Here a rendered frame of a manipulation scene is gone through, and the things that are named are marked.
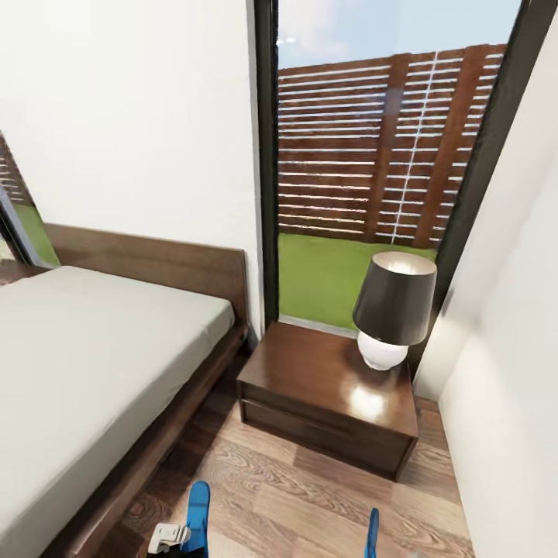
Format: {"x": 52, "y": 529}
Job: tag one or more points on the table lamp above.
{"x": 393, "y": 308}

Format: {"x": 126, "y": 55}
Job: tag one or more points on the bed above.
{"x": 104, "y": 362}

